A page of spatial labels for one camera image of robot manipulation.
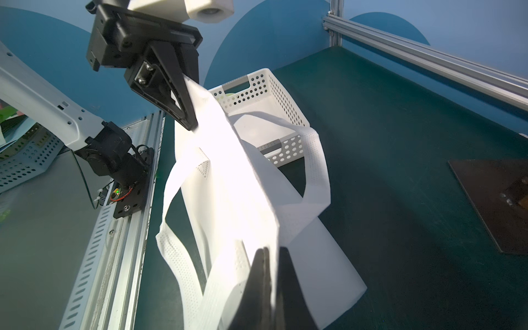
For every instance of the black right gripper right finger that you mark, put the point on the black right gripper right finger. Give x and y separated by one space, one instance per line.
291 309

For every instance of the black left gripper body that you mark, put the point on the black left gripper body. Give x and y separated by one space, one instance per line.
120 35

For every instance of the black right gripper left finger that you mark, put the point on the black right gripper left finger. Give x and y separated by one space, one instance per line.
255 308

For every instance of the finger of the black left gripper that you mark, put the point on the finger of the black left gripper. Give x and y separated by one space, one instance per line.
188 58
157 77

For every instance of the white insulated delivery bag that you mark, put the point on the white insulated delivery bag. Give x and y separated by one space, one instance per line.
239 203

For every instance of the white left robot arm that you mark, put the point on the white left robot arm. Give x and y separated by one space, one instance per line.
103 144

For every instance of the white perforated plastic basket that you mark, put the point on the white perforated plastic basket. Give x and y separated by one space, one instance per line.
261 91

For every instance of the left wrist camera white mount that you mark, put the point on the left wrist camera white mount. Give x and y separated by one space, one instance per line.
205 11

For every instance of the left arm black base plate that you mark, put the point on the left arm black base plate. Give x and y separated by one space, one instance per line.
134 185

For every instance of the front aluminium mounting rail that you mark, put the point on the front aluminium mounting rail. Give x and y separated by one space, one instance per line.
105 294

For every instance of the left aluminium frame post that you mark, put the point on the left aluminium frame post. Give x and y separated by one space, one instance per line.
331 22

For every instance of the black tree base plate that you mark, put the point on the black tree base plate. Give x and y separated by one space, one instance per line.
497 190

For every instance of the horizontal aluminium frame rail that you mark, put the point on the horizontal aluminium frame rail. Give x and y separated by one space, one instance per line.
495 83

